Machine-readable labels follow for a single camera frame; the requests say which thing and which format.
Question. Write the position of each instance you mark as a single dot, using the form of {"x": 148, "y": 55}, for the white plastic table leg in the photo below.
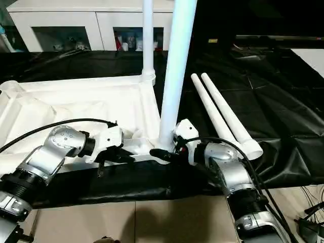
{"x": 222, "y": 103}
{"x": 177, "y": 76}
{"x": 205, "y": 98}
{"x": 148, "y": 38}

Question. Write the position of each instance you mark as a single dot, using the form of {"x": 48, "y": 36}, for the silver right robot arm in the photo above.
{"x": 233, "y": 172}

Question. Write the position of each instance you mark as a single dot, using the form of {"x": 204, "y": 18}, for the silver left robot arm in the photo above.
{"x": 48, "y": 157}

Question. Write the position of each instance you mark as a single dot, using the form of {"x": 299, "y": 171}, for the black work mat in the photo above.
{"x": 126, "y": 184}

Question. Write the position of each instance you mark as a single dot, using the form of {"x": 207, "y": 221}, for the small yellow label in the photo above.
{"x": 213, "y": 40}

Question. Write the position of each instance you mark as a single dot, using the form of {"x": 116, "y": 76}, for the white glass door cabinet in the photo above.
{"x": 76, "y": 17}

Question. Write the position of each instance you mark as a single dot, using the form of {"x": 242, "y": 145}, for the long black rod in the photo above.
{"x": 278, "y": 38}

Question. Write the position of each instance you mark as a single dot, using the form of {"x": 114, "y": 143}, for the teal and white pole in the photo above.
{"x": 6, "y": 40}

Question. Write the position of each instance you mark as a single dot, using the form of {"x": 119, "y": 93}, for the flat white board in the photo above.
{"x": 311, "y": 59}

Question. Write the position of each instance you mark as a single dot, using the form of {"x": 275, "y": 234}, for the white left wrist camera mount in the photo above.
{"x": 108, "y": 138}

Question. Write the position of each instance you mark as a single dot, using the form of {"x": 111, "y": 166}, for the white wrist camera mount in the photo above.
{"x": 187, "y": 130}
{"x": 108, "y": 138}

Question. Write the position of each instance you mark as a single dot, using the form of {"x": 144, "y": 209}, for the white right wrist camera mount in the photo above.
{"x": 187, "y": 130}

